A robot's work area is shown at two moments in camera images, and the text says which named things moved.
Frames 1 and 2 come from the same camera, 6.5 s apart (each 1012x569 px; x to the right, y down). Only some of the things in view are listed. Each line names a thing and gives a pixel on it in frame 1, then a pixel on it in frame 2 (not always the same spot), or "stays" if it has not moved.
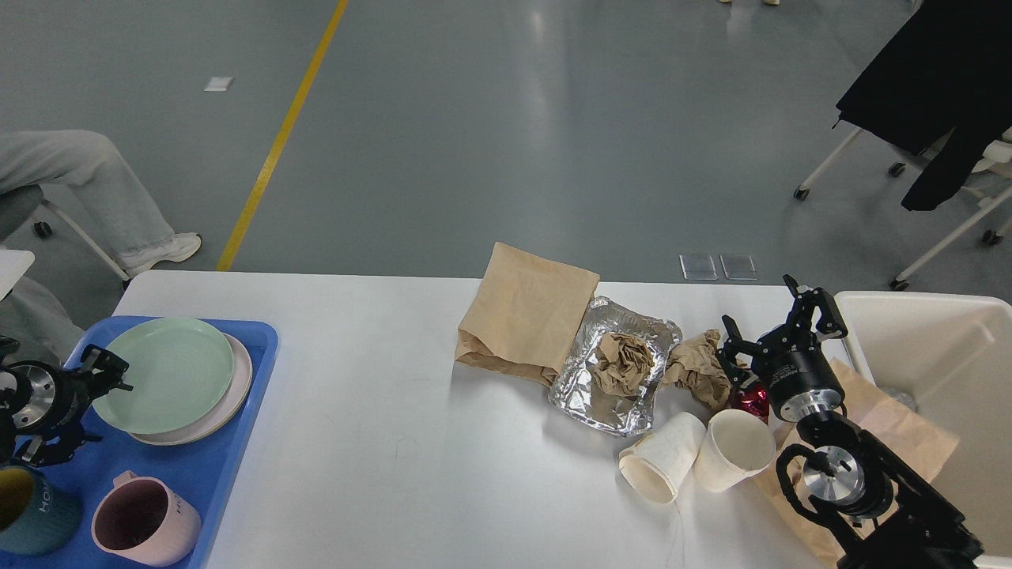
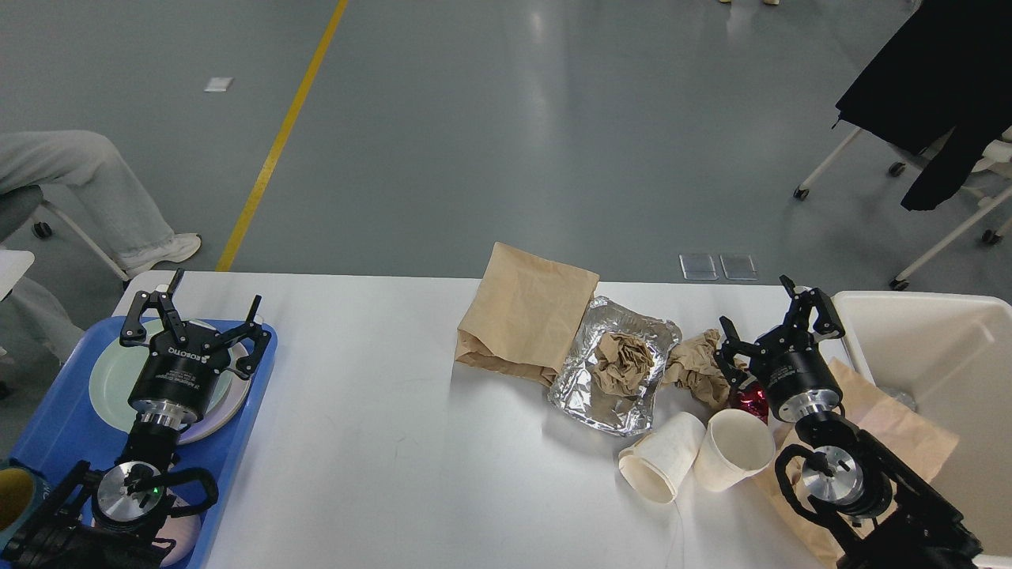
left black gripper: [46, 398] to [184, 360]
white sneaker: [182, 246] stays
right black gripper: [799, 376] stays
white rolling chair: [990, 175] stays
